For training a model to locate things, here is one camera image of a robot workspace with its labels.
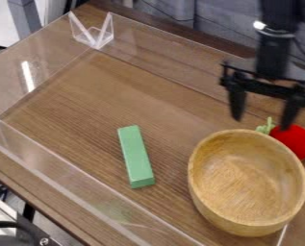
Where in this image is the grey post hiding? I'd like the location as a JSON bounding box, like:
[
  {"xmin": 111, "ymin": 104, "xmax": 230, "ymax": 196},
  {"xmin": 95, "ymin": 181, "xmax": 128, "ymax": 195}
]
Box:
[{"xmin": 7, "ymin": 0, "xmax": 42, "ymax": 39}]

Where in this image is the black cable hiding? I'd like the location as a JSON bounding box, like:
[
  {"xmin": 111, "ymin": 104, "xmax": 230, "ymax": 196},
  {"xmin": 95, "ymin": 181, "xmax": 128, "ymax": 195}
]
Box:
[{"xmin": 0, "ymin": 220, "xmax": 31, "ymax": 246}]

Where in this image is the black table leg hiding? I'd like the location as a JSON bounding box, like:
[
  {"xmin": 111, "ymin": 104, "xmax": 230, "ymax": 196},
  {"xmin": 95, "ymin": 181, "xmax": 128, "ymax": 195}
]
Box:
[{"xmin": 22, "ymin": 204, "xmax": 35, "ymax": 222}]

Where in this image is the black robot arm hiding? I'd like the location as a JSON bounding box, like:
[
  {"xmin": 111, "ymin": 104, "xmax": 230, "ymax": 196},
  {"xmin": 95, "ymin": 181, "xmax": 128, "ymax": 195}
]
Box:
[{"xmin": 219, "ymin": 0, "xmax": 305, "ymax": 131}]

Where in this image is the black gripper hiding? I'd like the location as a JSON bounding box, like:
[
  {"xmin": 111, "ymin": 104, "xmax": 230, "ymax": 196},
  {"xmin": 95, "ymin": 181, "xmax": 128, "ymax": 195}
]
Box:
[{"xmin": 221, "ymin": 62, "xmax": 305, "ymax": 130}]

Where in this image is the green rectangular block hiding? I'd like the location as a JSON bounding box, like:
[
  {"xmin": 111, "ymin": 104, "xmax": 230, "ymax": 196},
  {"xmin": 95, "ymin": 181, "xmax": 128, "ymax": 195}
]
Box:
[{"xmin": 118, "ymin": 125, "xmax": 154, "ymax": 188}]

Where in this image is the clear acrylic tray enclosure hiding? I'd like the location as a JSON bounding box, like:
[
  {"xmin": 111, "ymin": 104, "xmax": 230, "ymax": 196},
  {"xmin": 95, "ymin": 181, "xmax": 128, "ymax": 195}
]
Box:
[{"xmin": 0, "ymin": 16, "xmax": 305, "ymax": 246}]

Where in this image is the wooden bowl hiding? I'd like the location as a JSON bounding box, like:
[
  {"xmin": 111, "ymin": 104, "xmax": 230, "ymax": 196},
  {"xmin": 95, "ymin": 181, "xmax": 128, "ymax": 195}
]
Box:
[{"xmin": 186, "ymin": 129, "xmax": 305, "ymax": 237}]

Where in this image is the black clamp bracket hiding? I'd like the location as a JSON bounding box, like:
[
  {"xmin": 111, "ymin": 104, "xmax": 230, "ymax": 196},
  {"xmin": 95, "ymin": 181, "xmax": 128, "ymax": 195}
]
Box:
[{"xmin": 16, "ymin": 215, "xmax": 62, "ymax": 246}]

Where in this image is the red plush fruit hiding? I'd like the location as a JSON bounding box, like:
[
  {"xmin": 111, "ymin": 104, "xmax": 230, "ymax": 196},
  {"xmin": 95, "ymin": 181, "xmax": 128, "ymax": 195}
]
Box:
[{"xmin": 254, "ymin": 118, "xmax": 305, "ymax": 160}]

